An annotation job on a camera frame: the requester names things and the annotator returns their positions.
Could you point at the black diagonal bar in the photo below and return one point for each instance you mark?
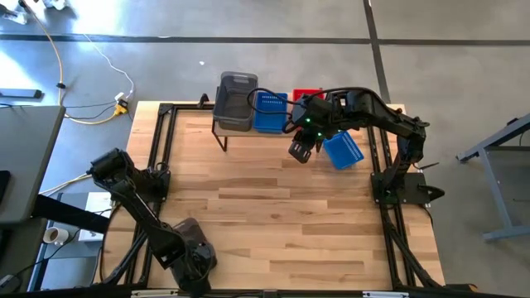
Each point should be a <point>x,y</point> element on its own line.
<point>70,213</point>

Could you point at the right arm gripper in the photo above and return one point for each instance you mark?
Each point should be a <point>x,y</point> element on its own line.
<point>310,120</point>

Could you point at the grey desk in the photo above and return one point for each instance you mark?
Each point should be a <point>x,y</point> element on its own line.
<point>29,157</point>

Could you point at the white floor box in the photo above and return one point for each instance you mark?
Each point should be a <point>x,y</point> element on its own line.
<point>99,203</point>

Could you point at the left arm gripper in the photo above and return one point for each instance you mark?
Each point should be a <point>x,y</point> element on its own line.
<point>194,269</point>

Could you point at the grey translucent plastic basket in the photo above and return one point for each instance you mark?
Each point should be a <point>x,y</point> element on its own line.
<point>232,128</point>
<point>194,232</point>
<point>236,103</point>

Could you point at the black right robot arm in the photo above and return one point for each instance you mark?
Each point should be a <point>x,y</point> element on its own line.
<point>397,124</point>

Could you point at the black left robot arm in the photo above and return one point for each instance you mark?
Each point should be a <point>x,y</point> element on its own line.
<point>141,215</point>

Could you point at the yellow power plug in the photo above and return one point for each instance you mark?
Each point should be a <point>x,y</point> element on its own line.
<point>120,109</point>

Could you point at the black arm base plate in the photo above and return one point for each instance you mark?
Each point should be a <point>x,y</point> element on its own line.
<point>414,194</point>
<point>163,198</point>

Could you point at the grey metal table frame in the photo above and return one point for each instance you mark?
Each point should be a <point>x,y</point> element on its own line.
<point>497,140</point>

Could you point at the black metal table frame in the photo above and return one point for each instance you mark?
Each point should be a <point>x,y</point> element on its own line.
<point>165,109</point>

